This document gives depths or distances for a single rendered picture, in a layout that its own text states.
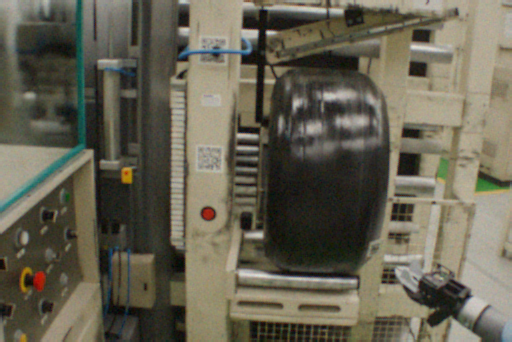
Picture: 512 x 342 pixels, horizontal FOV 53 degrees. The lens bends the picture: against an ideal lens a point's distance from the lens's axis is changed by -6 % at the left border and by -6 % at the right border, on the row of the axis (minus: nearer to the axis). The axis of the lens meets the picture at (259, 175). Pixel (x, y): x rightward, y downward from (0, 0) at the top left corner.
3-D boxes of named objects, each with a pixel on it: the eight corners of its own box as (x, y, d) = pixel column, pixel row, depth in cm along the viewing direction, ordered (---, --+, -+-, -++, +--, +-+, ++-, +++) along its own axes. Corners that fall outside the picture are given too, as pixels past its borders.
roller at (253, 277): (234, 287, 149) (234, 272, 147) (235, 279, 153) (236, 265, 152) (359, 293, 148) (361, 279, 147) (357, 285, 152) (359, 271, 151)
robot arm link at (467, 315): (488, 319, 118) (467, 340, 115) (472, 309, 122) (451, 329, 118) (493, 298, 114) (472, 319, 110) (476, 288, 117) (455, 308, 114)
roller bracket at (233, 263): (224, 301, 146) (225, 269, 143) (235, 241, 184) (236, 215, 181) (236, 302, 146) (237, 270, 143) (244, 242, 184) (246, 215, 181)
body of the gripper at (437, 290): (436, 259, 125) (478, 284, 116) (433, 284, 130) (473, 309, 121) (416, 277, 121) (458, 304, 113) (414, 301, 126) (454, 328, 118)
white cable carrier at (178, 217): (171, 244, 155) (172, 79, 141) (174, 237, 160) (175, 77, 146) (186, 246, 155) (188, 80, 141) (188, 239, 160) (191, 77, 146)
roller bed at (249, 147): (203, 214, 193) (204, 132, 184) (208, 200, 207) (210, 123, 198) (258, 217, 193) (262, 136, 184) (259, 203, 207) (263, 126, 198)
